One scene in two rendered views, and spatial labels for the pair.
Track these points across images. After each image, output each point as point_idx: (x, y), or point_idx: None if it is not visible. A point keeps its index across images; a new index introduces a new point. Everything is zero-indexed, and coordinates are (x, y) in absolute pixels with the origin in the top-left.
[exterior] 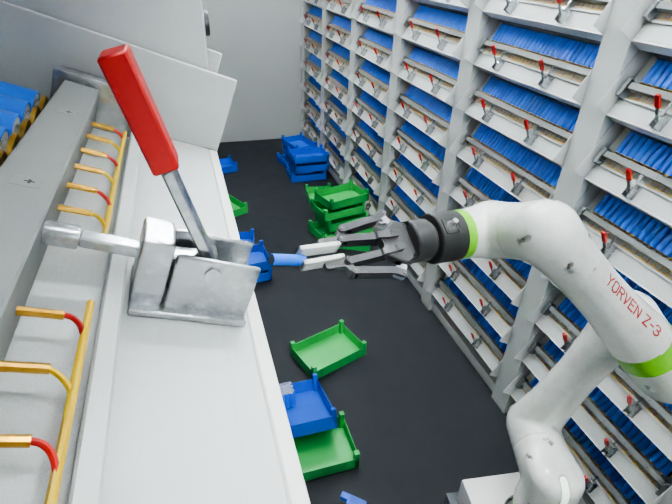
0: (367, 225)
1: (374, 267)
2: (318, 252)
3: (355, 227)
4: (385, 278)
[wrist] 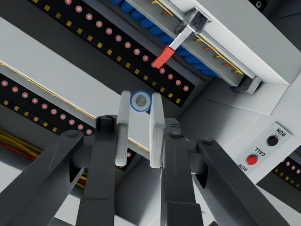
0: (36, 224)
1: (218, 217)
2: (129, 117)
3: (66, 197)
4: (282, 217)
